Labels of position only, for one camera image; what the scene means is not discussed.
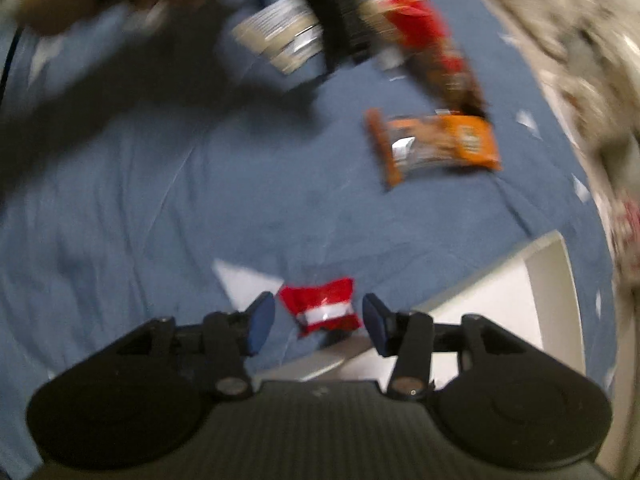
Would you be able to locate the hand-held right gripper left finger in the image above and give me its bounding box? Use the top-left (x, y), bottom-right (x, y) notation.
top-left (114, 291), bottom-right (277, 401)

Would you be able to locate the black snack packet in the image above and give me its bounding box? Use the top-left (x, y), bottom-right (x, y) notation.
top-left (332, 0), bottom-right (381, 63)

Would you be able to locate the clear brown cake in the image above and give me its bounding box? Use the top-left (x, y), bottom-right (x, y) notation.
top-left (231, 0), bottom-right (326, 76)

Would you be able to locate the red candy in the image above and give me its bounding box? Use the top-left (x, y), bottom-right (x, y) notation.
top-left (277, 277), bottom-right (362, 339)

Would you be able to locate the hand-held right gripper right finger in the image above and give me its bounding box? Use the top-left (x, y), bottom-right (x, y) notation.
top-left (361, 292), bottom-right (537, 401)

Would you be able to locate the red and brown snack packet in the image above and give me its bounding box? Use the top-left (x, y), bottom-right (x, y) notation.
top-left (372, 0), bottom-right (490, 118)

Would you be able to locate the white cardboard box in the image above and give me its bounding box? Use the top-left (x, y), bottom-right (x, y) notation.
top-left (252, 230), bottom-right (588, 386)

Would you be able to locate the orange cookie packet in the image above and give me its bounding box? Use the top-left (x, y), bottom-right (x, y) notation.
top-left (364, 107), bottom-right (502, 193)

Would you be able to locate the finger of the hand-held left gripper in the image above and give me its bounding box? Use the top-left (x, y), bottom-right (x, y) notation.
top-left (290, 0), bottom-right (371, 76)

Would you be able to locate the blue quilted mat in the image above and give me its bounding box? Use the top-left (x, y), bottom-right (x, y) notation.
top-left (0, 0), bottom-right (618, 480)

